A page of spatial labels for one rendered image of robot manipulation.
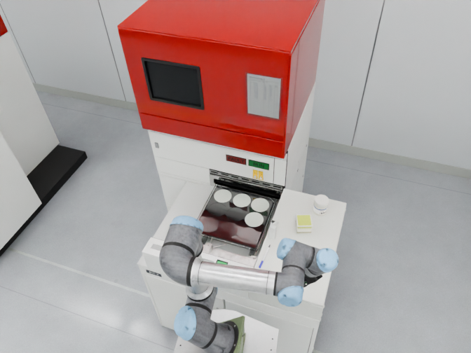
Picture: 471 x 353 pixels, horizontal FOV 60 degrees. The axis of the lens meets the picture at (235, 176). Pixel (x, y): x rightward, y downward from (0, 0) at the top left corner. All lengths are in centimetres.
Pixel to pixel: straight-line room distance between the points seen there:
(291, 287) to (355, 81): 249
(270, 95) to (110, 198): 222
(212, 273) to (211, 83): 94
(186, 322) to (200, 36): 117
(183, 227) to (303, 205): 95
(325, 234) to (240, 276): 88
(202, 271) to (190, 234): 15
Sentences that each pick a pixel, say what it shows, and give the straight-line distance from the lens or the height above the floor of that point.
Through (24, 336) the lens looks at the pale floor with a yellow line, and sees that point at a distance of 324.
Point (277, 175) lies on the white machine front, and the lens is 223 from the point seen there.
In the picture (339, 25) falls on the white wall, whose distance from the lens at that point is 333.
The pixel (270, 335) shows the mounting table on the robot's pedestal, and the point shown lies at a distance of 198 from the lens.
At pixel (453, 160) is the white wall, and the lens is 398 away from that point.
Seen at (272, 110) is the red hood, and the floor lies 152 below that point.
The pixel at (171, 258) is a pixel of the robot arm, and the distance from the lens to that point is 136.
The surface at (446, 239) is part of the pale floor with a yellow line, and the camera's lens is 357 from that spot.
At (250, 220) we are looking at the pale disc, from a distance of 221.
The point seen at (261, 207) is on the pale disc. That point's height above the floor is 90.
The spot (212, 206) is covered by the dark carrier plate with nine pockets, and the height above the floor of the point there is 90.
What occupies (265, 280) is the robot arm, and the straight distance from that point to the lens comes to 130.
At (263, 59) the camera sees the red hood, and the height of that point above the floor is 176.
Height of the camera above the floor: 264
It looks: 46 degrees down
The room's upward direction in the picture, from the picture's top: 3 degrees counter-clockwise
